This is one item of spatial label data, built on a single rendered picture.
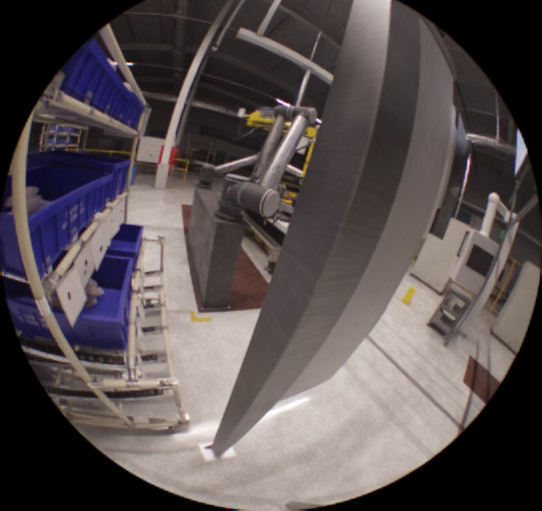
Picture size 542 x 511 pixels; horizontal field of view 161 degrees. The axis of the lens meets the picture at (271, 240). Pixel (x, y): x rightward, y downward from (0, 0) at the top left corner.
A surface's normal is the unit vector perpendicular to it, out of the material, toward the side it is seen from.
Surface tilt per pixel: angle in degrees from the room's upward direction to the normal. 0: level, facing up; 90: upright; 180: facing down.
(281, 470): 0
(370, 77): 90
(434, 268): 90
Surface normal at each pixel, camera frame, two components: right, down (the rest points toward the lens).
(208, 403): 0.27, -0.91
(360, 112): -0.86, -0.08
